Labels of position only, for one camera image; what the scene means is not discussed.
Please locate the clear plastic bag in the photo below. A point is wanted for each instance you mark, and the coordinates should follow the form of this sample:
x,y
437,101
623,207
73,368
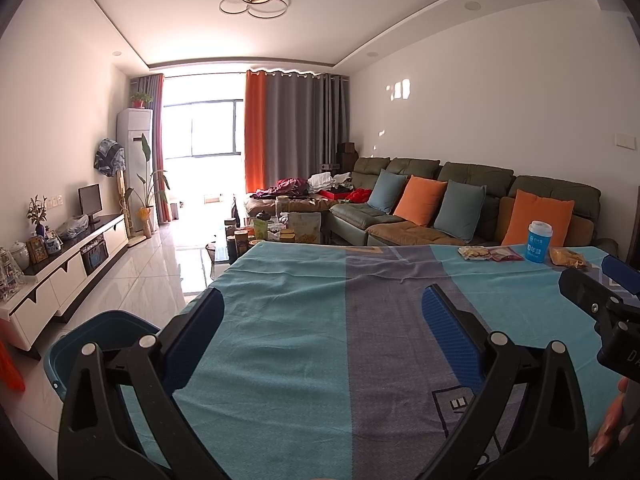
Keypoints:
x,y
72,227

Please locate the clear biscuit packet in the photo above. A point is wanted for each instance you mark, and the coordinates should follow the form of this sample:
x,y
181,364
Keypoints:
x,y
474,253

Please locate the blue cup with white lid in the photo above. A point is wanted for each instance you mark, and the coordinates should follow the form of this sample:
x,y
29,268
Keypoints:
x,y
537,247

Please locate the red cloth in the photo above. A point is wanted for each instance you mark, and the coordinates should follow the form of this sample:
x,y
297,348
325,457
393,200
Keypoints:
x,y
359,195

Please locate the recessed ceiling light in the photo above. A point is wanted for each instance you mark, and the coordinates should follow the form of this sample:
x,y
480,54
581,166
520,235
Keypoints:
x,y
472,6

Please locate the green sofa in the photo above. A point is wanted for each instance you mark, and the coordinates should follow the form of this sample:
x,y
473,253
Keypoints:
x,y
475,172

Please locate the maroon clothes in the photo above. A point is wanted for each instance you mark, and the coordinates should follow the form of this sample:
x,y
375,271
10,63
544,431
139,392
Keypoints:
x,y
282,189

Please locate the photo frame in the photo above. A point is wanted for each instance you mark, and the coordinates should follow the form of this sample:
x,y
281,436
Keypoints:
x,y
37,251

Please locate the small plant in vase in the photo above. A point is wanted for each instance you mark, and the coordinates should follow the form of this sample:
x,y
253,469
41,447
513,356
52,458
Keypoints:
x,y
37,212

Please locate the blue cushion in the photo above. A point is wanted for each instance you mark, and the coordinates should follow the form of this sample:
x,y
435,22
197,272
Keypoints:
x,y
387,190
460,210

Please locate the teal and grey tablecloth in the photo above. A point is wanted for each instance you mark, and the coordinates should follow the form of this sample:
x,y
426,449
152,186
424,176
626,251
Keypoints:
x,y
300,310

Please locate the person's right hand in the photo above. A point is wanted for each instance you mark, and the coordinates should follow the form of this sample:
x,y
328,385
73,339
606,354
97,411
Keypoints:
x,y
612,420

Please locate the white TV stand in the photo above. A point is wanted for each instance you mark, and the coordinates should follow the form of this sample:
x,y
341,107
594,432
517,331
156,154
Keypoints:
x,y
50,285

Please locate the group of jars and bottles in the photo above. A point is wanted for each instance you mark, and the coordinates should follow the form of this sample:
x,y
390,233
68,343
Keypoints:
x,y
270,232

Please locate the black monitor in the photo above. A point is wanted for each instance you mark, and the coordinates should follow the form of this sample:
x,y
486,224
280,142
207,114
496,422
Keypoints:
x,y
90,200

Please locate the teal trash bin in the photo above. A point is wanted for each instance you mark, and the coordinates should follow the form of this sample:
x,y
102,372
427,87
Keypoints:
x,y
100,330

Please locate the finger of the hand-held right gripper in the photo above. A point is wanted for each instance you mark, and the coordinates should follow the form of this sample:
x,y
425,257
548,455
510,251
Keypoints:
x,y
622,272
587,292

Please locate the white ceramic jar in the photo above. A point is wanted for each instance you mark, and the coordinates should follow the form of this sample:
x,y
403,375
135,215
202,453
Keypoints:
x,y
20,256

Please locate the glass coffee table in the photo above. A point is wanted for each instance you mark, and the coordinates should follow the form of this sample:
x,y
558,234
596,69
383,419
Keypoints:
x,y
220,270

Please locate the wall switch plate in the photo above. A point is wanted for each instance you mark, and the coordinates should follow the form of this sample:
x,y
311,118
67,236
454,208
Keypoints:
x,y
626,141

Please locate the blue and white teapot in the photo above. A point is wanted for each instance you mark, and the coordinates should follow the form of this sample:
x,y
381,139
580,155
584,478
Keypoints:
x,y
54,245

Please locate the dark stacked boxes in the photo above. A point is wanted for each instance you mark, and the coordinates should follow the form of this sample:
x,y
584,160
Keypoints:
x,y
346,155

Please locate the red snack packet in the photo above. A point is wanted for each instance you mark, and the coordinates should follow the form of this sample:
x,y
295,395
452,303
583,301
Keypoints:
x,y
506,255

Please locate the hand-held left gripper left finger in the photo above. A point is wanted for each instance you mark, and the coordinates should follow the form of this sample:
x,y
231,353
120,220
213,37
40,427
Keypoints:
x,y
197,340

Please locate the white standing air conditioner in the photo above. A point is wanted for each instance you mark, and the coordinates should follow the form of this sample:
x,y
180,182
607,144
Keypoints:
x,y
134,125

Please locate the grey and orange curtain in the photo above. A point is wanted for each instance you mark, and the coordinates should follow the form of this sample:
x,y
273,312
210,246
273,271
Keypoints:
x,y
157,145

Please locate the tall leafy plant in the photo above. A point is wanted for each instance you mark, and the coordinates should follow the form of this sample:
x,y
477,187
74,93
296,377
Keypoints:
x,y
147,190

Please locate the small potted plant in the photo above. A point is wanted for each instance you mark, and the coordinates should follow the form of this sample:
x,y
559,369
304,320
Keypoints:
x,y
141,99

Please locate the floor fan with cloth cover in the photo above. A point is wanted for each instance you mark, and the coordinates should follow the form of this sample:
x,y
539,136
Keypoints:
x,y
109,157

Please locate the white clothes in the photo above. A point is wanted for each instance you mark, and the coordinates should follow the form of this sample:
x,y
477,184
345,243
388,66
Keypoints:
x,y
327,181

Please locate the gold snack packet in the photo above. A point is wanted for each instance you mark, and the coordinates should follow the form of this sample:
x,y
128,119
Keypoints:
x,y
567,257

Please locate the orange cushion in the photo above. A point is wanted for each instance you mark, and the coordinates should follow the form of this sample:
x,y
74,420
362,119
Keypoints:
x,y
540,210
420,200

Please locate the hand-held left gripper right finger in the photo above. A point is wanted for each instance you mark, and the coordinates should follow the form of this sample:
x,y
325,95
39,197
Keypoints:
x,y
450,330

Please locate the window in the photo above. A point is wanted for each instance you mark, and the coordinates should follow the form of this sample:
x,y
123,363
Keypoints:
x,y
200,130

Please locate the glass ornament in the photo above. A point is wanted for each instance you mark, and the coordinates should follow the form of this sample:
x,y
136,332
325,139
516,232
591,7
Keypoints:
x,y
11,275

